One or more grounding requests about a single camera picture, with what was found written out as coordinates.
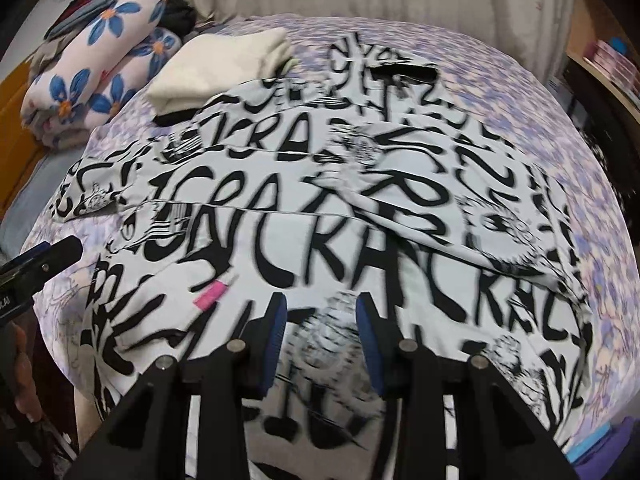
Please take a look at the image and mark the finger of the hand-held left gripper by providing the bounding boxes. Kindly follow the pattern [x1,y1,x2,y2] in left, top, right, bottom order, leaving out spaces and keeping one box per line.
[0,236,84,286]

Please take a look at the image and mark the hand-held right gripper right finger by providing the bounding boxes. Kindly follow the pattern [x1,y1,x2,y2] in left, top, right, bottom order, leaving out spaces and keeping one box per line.
[354,292,576,480]

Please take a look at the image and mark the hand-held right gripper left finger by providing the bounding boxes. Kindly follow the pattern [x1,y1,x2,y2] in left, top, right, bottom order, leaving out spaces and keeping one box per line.
[65,294,290,480]

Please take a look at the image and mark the black and white printed garment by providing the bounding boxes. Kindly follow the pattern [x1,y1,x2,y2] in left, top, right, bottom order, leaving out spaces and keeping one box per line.
[47,30,596,480]

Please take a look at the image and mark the pile of grey red clothes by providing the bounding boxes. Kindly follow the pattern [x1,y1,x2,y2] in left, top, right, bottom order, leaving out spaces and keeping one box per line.
[45,0,126,41]

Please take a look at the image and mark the person's left hand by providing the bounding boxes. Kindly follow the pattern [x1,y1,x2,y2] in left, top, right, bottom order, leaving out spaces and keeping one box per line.
[10,322,42,413]

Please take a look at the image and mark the grey sheet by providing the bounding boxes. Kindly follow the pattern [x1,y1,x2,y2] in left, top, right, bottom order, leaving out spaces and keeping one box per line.
[0,152,86,261]

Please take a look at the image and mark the orange wooden board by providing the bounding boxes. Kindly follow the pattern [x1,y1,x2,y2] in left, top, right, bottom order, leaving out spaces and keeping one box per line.
[0,72,46,206]

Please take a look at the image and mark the blue flower folded blanket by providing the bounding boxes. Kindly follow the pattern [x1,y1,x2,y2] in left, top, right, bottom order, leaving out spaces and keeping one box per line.
[22,0,183,148]

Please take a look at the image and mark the light blue cloth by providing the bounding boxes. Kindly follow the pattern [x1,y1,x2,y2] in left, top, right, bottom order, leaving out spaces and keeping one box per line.
[567,420,613,451]

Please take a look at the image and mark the cream folded cloth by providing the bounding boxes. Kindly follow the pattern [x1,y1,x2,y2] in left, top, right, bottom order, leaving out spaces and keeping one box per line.
[147,27,301,116]

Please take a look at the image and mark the purple cloth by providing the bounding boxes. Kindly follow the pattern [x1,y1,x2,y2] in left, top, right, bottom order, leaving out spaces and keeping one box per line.
[575,420,636,480]

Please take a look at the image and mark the black cloth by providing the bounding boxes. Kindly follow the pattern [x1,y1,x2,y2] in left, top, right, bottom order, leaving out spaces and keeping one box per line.
[162,0,198,41]

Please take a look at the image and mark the purple floral bed sheet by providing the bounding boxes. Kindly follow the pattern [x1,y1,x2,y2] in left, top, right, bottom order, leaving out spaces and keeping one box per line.
[30,12,640,480]

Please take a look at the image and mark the pink boxes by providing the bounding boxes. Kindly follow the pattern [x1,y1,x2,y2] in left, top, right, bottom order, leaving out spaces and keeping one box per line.
[590,40,640,91]

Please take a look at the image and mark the wooden shelf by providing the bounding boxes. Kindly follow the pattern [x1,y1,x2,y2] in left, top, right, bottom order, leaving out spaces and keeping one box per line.
[565,0,640,171]

